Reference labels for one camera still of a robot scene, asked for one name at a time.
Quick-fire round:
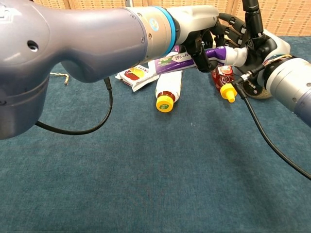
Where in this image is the white red snack packet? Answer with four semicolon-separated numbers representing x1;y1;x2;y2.
115;65;160;92

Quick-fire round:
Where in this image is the purple white toothpaste tube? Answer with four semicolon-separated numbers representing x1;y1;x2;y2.
148;46;248;75

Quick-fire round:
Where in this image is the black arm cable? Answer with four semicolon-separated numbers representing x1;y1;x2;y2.
232;64;311;182
35;77;114;135

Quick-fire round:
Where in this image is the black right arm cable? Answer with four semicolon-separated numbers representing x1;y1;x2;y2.
232;64;311;182

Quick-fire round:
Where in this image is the white drink bottle yellow cap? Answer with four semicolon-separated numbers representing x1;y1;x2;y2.
155;70;183;113

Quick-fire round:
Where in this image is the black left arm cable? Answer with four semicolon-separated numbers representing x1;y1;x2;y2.
35;77;114;135

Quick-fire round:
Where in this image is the blue table cloth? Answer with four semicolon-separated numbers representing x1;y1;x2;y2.
0;36;311;233

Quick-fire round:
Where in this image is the glass seed jar black lid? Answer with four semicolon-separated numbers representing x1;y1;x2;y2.
239;72;274;100

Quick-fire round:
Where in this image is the braided beige rope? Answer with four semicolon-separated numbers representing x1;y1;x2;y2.
50;72;70;85

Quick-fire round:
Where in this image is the red sauce bottle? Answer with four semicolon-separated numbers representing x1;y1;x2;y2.
210;64;238;103

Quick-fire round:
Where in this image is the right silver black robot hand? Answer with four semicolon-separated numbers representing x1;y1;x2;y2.
217;0;292;73

